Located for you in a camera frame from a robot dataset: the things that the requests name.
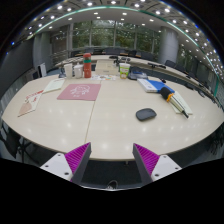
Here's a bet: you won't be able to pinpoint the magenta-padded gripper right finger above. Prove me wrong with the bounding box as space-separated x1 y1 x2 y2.
132 142 183 185

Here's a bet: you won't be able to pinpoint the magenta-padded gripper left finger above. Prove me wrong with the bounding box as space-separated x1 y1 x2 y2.
39 142 92 184

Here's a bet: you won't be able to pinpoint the black computer mouse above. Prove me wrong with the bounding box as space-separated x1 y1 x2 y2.
135 107 158 122

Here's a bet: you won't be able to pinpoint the pink mouse pad white print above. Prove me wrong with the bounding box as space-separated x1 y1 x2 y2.
56 83 102 102

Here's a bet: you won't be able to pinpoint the white booklet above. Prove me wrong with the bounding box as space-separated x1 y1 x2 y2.
169 90 194 117

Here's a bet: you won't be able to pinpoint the blue and white book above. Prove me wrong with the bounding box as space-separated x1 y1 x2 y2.
137 78 176 94

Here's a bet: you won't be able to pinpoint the colourful leaflet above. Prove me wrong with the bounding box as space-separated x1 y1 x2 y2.
90 73 118 82

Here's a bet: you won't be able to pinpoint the white lidded mug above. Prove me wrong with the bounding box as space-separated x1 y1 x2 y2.
73 64 84 80

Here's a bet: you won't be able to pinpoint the white paper cup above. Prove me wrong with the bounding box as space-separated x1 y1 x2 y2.
63 63 74 79

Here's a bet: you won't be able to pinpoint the red bottle green band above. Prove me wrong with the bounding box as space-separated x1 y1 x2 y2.
82 52 93 79

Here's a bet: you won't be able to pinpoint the white sign board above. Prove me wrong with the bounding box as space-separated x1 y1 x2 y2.
36 62 48 78

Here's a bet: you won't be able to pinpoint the long curved conference desk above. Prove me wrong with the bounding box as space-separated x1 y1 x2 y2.
54 54 214 98

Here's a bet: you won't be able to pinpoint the dark office chairs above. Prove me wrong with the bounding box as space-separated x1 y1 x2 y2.
69 46 224 111

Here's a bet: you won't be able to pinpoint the ceiling lights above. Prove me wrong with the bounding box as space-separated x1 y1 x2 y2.
11 0 224 81

